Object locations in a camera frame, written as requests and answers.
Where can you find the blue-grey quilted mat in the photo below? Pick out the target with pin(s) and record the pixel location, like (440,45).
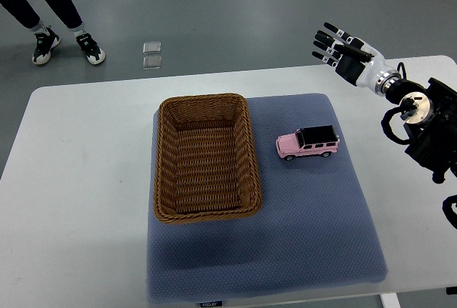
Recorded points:
(313,230)

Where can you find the brown wicker basket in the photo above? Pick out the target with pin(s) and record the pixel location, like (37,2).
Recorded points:
(205,165)

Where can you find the white table leg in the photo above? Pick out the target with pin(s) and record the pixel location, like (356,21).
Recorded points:
(390,300)

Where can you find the lower clear floor plate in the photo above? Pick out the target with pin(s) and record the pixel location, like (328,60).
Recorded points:
(152,62)

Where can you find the person's dark trouser leg left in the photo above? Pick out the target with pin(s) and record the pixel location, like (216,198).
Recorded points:
(22,11)

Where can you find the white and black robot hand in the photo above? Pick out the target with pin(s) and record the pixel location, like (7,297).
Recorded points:
(353,59)

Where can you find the left black and white sneaker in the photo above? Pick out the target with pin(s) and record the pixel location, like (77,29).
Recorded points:
(45,42)

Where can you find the pink toy car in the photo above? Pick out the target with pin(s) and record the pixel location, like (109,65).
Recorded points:
(308,142)

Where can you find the clear floor plate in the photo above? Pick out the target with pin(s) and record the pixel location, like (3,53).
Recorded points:
(152,62)
(152,47)

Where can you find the upper clear floor plate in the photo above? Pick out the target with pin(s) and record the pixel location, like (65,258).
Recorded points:
(152,47)

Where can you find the right black and white sneaker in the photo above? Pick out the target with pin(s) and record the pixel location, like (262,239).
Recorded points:
(93,53)

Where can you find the black and white sneaker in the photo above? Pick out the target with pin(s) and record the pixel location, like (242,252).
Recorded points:
(93,53)
(45,42)

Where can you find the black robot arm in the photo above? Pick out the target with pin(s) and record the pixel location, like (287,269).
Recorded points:
(424,120)

